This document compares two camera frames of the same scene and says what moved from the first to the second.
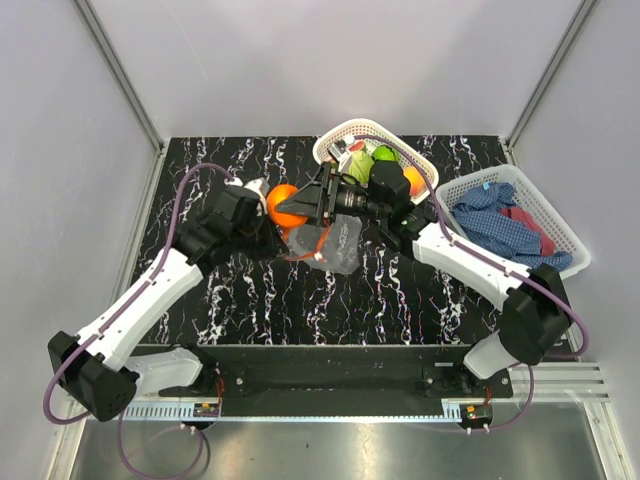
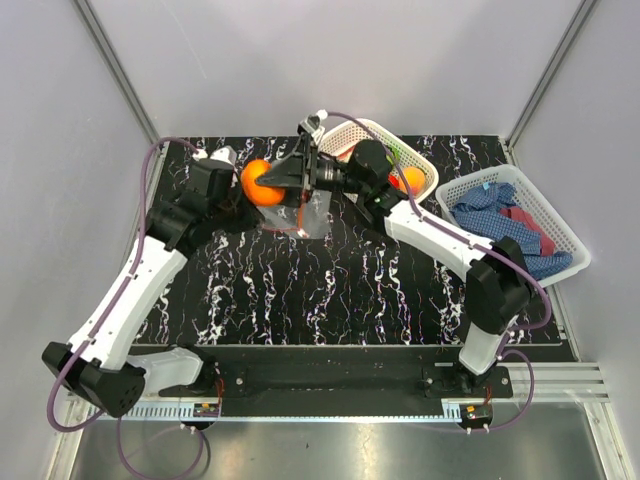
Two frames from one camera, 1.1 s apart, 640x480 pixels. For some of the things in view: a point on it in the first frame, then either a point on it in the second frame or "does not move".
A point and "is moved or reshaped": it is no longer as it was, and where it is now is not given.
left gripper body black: (265, 240) to (244, 215)
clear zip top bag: (333, 246) is moved or reshaped
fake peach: (417, 182) does not move
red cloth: (548, 245) does not move
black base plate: (325, 381) does not move
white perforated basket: (368, 128) does not move
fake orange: (276, 195) to (260, 195)
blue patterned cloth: (479, 211) does not move
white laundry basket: (531, 200) does not move
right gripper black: (316, 201) to (290, 174)
